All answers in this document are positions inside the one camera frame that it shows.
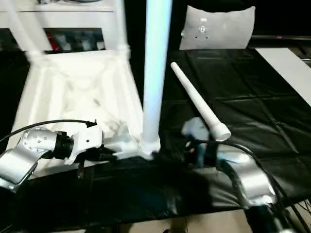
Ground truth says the white plastic table top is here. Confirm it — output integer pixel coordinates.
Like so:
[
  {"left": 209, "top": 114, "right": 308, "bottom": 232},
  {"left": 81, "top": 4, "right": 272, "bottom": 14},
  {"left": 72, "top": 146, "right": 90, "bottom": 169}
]
[{"left": 9, "top": 48, "right": 162, "bottom": 171}]

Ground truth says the white plastic table leg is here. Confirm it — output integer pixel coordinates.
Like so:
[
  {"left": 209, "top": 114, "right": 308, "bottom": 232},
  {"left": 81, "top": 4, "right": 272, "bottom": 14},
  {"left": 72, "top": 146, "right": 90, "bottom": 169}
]
[
  {"left": 139, "top": 0, "right": 173, "bottom": 157},
  {"left": 112, "top": 0, "right": 132, "bottom": 55},
  {"left": 170, "top": 62, "right": 232, "bottom": 143},
  {"left": 0, "top": 0, "right": 43, "bottom": 63}
]

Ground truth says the black work mat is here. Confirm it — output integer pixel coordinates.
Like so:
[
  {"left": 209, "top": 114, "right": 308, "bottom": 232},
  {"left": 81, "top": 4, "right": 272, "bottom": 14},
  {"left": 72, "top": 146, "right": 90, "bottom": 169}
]
[{"left": 0, "top": 29, "right": 311, "bottom": 229}]

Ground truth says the flat white board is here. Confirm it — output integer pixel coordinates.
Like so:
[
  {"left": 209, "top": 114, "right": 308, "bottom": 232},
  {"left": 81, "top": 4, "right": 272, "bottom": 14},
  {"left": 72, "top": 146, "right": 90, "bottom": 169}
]
[{"left": 255, "top": 47, "right": 311, "bottom": 106}]

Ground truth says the black cabinet with gold label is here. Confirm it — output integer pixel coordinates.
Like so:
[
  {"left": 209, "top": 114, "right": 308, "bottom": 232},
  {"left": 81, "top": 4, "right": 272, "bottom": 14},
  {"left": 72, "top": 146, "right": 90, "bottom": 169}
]
[{"left": 127, "top": 0, "right": 191, "bottom": 60}]

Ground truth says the white cabinet with glass doors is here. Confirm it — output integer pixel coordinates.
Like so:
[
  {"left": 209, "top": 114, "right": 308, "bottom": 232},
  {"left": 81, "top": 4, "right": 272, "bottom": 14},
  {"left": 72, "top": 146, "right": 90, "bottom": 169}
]
[{"left": 0, "top": 0, "right": 123, "bottom": 53}]

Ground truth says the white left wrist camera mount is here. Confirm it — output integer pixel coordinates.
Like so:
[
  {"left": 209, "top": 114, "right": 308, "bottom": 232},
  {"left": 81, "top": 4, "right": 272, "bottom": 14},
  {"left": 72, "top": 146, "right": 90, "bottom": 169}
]
[{"left": 66, "top": 123, "right": 105, "bottom": 165}]

